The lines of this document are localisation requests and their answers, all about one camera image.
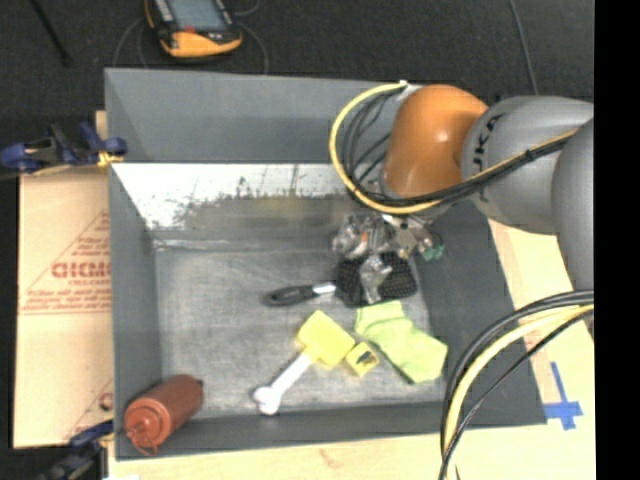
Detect small yellow box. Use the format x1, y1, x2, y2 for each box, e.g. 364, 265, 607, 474
343, 340, 381, 378

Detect red-brown bottle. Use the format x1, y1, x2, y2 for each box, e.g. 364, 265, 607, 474
122, 373, 206, 458

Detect grey metal bin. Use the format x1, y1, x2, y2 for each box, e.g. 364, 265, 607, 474
103, 67, 547, 459

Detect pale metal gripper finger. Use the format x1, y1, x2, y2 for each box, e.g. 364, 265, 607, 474
331, 214, 375, 259
359, 254, 394, 305

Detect yellow-green cloth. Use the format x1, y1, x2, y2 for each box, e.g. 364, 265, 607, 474
353, 299, 450, 385

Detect brown cardboard board red print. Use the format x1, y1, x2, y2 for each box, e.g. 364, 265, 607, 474
11, 166, 117, 450

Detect yellow brush with white handle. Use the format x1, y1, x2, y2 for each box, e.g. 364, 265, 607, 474
251, 309, 357, 417

